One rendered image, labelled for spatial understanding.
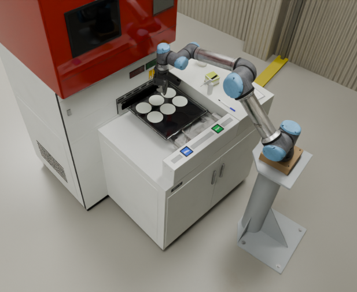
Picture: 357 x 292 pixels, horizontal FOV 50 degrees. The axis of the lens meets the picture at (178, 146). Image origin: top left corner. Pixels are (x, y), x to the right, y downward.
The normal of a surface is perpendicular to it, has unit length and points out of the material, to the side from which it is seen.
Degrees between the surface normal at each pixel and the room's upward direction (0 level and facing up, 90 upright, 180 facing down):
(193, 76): 0
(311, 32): 90
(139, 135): 0
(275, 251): 0
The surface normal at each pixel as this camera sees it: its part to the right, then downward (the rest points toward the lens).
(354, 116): 0.05, -0.65
